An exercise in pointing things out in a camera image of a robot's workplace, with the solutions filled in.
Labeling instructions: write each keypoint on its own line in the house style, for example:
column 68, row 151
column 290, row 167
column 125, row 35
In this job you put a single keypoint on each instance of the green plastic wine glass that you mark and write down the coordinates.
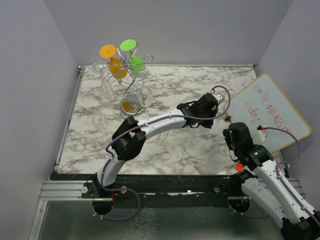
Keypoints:
column 136, row 63

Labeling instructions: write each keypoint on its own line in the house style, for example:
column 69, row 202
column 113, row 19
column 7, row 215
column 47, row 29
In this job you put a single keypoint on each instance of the orange plastic wine glass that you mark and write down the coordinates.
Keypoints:
column 115, row 65

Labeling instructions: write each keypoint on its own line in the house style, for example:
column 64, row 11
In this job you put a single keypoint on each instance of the clear wine glass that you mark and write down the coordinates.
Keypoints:
column 144, row 94
column 100, row 68

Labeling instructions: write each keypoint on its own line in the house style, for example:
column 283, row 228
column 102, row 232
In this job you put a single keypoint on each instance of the clear wine glass front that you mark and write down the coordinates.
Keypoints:
column 144, row 94

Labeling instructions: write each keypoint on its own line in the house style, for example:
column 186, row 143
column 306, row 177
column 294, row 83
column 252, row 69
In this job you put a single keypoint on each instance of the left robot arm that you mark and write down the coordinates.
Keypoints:
column 130, row 137

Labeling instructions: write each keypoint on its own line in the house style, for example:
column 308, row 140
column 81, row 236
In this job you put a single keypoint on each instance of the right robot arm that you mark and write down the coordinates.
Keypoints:
column 263, row 182

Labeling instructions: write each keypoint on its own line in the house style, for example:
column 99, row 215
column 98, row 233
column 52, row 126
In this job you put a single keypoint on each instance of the chrome wine glass rack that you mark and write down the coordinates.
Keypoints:
column 129, row 105

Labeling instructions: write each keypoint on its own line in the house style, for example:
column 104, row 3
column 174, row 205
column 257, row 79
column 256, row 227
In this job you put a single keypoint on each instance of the red marker pen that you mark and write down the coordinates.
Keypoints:
column 239, row 166

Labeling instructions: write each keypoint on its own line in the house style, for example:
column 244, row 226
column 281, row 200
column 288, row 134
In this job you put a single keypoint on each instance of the yellow framed whiteboard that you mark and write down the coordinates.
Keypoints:
column 263, row 103

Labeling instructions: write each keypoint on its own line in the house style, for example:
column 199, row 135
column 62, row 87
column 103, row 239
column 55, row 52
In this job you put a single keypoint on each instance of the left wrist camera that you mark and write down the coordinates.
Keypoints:
column 219, row 97

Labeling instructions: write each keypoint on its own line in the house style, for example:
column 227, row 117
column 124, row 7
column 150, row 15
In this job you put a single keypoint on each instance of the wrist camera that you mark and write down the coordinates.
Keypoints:
column 219, row 97
column 258, row 134

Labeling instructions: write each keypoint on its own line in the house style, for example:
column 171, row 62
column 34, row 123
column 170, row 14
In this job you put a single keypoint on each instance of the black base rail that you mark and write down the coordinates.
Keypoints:
column 219, row 190

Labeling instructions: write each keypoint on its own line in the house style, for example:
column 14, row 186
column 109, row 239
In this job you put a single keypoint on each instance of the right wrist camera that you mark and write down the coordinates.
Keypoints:
column 258, row 134

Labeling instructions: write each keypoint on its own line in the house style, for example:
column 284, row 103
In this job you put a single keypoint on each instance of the aluminium frame rail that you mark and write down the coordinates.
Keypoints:
column 83, row 190

